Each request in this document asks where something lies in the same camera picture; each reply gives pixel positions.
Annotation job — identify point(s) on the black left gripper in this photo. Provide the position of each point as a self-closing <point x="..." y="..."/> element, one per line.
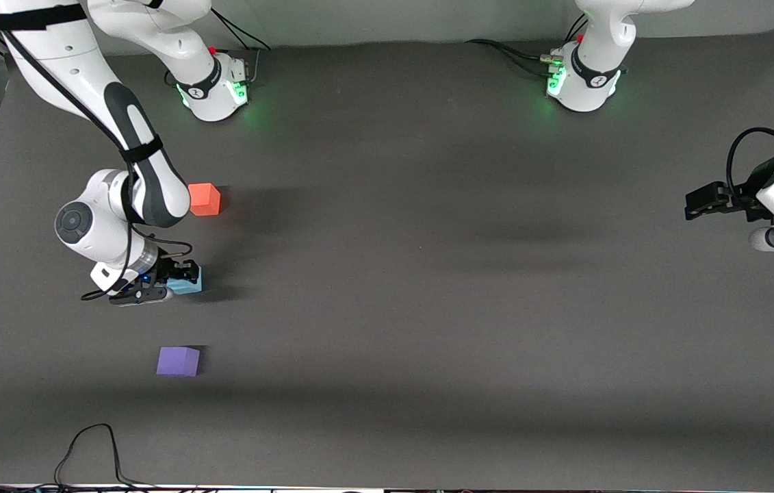
<point x="740" y="200"/>

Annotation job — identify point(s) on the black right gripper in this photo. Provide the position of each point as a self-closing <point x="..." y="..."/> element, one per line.
<point x="166" y="269"/>

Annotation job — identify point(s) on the light blue foam block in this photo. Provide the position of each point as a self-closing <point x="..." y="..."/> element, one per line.
<point x="188" y="286"/>

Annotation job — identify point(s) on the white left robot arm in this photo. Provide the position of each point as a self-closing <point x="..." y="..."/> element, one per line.
<point x="595" y="41"/>

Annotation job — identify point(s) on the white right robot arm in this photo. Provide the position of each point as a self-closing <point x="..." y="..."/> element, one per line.
<point x="85" y="68"/>

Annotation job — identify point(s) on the orange foam block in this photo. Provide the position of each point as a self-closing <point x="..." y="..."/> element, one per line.
<point x="207" y="199"/>

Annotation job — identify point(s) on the purple foam block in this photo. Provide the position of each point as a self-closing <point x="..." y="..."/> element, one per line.
<point x="177" y="361"/>

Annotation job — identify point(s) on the dark grey table mat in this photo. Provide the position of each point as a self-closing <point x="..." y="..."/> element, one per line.
<point x="496" y="342"/>

